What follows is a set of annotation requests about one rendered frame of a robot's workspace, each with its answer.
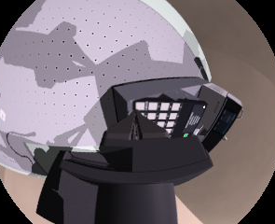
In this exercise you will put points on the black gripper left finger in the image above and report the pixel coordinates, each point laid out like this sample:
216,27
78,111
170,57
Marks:
125,129

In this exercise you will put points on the white label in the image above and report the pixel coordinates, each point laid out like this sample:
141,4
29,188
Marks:
2,115

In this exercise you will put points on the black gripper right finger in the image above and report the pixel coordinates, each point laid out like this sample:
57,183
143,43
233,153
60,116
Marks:
148,129

